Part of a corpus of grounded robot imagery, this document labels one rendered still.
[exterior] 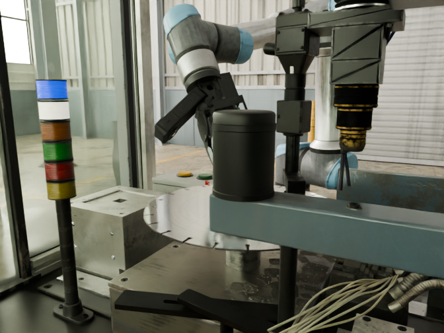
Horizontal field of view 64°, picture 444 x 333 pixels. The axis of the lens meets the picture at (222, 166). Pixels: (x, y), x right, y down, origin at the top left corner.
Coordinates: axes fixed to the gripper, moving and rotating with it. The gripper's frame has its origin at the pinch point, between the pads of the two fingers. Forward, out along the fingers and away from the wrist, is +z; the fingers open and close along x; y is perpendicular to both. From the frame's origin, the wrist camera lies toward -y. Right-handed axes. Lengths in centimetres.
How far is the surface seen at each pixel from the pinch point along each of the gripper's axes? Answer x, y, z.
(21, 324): 13.2, -39.3, 11.5
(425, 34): 330, 453, -202
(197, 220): -5.2, -7.5, 5.6
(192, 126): 644, 142, -272
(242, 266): 0.8, -1.8, 14.3
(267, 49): -10.1, 11.5, -17.7
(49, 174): -0.3, -27.3, -9.0
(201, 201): 3.1, -4.5, 1.5
